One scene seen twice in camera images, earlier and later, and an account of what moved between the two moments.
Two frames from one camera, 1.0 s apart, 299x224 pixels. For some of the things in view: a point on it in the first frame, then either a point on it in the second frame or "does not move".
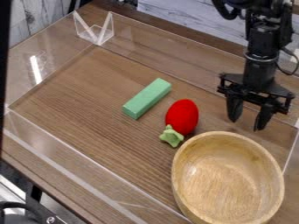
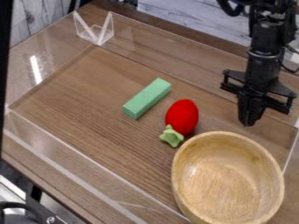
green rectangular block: (147, 97) does not move
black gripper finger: (265, 115) to (257, 106)
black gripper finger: (234, 106) to (245, 108)
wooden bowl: (227, 179) does not move
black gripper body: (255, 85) does not move
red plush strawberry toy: (182, 117) does not move
